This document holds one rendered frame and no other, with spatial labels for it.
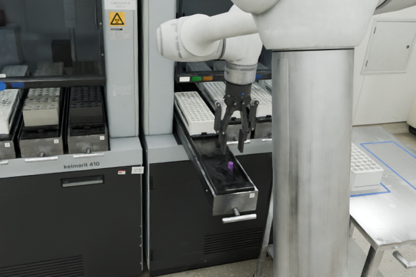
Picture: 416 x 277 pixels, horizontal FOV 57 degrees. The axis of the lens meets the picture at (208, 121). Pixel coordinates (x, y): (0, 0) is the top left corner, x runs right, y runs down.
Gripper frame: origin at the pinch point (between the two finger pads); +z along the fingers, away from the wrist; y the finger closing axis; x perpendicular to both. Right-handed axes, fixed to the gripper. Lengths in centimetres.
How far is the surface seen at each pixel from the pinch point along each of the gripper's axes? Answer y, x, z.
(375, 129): -65, -13, 7
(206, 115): 0.3, -27.2, 3.2
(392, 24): -183, -148, -6
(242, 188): 1.0, 13.3, 7.6
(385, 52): -184, -148, 16
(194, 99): 1.0, -42.4, 2.9
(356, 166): -33.4, 17.0, 1.7
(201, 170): 9.5, 0.3, 8.9
